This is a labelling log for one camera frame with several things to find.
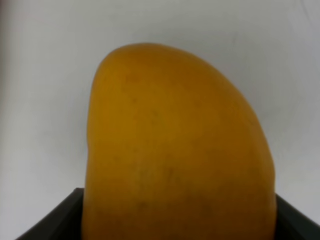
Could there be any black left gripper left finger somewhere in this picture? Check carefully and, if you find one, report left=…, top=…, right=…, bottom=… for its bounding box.
left=19, top=188, right=84, bottom=240

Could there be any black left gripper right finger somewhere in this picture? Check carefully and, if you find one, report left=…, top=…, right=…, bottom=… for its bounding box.
left=274, top=195, right=320, bottom=240

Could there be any yellow mango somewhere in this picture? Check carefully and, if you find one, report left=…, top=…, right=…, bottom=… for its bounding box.
left=81, top=44, right=277, bottom=240

